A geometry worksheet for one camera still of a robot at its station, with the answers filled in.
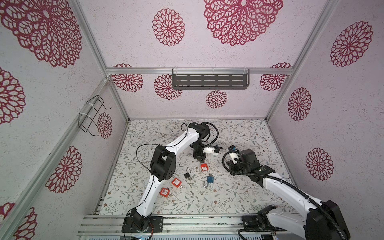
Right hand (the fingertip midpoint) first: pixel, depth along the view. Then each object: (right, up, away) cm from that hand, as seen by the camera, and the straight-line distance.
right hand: (228, 160), depth 85 cm
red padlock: (-13, -5, +5) cm, 15 cm away
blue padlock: (-10, -12, +3) cm, 16 cm away
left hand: (-16, -1, +5) cm, 17 cm away
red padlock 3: (-36, -17, -2) cm, 40 cm away
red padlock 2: (-30, -13, +1) cm, 33 cm away
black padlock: (-24, -10, +5) cm, 26 cm away
